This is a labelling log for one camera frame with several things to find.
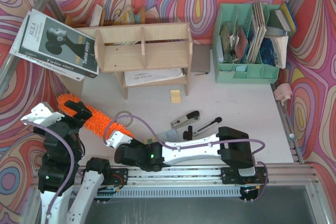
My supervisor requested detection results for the orange microfiber duster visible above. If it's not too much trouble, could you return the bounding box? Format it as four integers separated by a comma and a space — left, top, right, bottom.
56, 93, 134, 140

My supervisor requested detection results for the large black-cover book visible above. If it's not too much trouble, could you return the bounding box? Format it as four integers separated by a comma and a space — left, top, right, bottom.
10, 9, 99, 81

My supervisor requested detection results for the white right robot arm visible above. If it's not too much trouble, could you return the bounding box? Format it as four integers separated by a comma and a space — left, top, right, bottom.
109, 126, 256, 177

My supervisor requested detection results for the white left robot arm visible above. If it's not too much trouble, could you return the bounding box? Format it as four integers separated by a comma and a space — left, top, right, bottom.
33, 100, 111, 223

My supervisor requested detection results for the wooden bookshelf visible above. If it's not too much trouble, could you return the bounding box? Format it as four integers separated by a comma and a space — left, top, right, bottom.
95, 23, 193, 99

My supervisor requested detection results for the gold scientific calculator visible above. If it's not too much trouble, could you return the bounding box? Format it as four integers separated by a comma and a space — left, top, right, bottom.
144, 129, 182, 144

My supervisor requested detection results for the wooden book stand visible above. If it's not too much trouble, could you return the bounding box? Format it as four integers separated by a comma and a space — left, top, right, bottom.
56, 5, 146, 96

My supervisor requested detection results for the black plastic clip piece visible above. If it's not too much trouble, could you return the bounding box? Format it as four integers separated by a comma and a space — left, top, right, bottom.
183, 125, 193, 141

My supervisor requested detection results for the white paper booklet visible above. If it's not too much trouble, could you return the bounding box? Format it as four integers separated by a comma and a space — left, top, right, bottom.
124, 68, 186, 86

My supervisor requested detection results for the grey and black stapler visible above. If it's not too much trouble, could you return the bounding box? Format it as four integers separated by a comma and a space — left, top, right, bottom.
170, 111, 200, 129

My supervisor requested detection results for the yellow sticky note pad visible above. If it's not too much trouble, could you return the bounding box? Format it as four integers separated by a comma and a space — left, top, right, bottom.
170, 89, 181, 103

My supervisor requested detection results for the black stapler remover tool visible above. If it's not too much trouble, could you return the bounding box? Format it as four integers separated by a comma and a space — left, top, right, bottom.
193, 117, 222, 136

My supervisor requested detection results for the pencil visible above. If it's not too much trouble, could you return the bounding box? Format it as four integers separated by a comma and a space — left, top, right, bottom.
194, 72, 209, 76

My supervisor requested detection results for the grey notebook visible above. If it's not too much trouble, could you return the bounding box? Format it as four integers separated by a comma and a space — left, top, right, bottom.
191, 44, 211, 72

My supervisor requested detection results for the red brown booklet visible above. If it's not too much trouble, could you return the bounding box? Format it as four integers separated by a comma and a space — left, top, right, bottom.
235, 26, 248, 60

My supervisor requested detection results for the green desk organizer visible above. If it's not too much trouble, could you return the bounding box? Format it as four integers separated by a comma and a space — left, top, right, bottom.
212, 2, 279, 84

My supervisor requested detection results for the pink plastic piggy toy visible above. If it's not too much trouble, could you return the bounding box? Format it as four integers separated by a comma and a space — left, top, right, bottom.
274, 83, 292, 105

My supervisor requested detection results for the blue and yellow book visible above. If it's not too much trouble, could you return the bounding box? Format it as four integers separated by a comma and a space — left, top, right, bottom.
266, 2, 297, 36

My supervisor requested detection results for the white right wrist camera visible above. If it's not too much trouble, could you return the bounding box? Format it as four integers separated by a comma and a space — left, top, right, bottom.
104, 131, 133, 148

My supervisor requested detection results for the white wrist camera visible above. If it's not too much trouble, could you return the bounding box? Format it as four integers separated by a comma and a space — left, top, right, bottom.
104, 131, 133, 148
21, 102, 65, 127

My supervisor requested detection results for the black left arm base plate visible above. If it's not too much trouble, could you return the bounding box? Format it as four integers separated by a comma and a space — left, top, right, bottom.
93, 168, 129, 205

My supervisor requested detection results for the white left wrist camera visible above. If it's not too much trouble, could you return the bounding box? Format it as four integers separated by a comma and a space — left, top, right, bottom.
21, 102, 65, 127

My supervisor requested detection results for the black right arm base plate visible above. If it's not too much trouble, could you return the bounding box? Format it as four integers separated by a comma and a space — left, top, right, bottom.
220, 163, 269, 204

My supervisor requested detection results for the aluminium front rail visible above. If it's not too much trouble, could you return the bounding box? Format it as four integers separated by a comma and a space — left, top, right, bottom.
31, 162, 320, 192

